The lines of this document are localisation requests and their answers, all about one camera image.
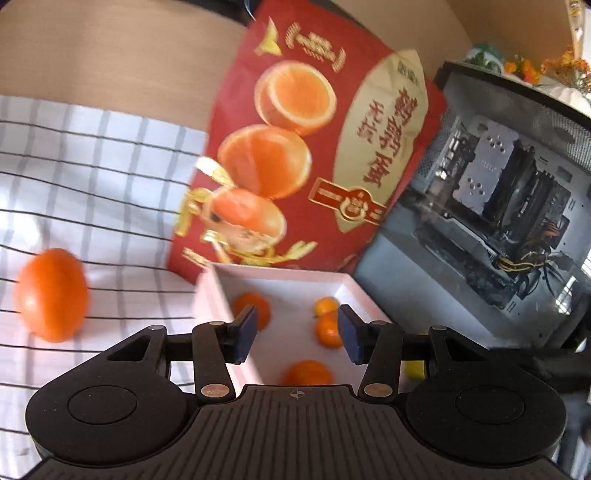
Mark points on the pink cardboard box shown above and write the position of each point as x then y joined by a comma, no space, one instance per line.
295,288

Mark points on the red snack bag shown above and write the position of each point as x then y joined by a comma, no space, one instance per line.
369,138

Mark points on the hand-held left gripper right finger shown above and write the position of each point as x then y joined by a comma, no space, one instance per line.
349,339

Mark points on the yellow dried flowers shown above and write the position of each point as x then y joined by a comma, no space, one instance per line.
565,67

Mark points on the large orange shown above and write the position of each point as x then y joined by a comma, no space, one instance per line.
51,295

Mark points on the small orange mandarin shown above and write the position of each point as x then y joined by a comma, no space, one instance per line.
307,373
324,305
253,304
327,333

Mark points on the white black checked tablecloth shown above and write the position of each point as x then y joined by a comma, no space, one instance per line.
92,184

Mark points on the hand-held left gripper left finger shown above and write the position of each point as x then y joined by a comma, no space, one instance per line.
244,334

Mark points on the orange artificial flowers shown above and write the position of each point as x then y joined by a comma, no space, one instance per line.
524,68

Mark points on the black glass computer case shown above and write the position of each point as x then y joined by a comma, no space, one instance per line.
508,184

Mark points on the green white ornament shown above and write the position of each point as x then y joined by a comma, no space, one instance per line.
484,54

